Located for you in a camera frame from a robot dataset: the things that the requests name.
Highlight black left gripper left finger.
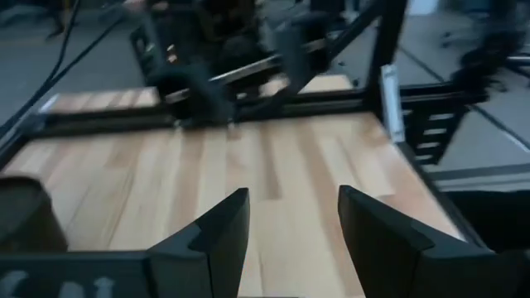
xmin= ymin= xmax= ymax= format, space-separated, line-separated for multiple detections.
xmin=147 ymin=186 xmax=252 ymax=298

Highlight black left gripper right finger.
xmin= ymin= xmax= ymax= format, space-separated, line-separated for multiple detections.
xmin=336 ymin=184 xmax=502 ymax=298

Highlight black slotted rack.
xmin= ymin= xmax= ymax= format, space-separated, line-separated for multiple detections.
xmin=403 ymin=109 xmax=467 ymax=166

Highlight black plant pot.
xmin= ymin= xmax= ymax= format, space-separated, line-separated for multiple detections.
xmin=0 ymin=175 xmax=70 ymax=253

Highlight black floor stand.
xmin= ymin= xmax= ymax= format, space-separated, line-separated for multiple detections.
xmin=449 ymin=16 xmax=530 ymax=94

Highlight black tripod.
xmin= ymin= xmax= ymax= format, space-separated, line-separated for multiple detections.
xmin=41 ymin=0 xmax=84 ymax=42

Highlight white frame label plate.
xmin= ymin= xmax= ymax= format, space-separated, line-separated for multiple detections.
xmin=380 ymin=64 xmax=406 ymax=144

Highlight black aluminium table frame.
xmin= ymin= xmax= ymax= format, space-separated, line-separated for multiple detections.
xmin=0 ymin=0 xmax=494 ymax=171

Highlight black floor cable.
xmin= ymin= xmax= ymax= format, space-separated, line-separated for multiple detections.
xmin=0 ymin=16 xmax=125 ymax=137

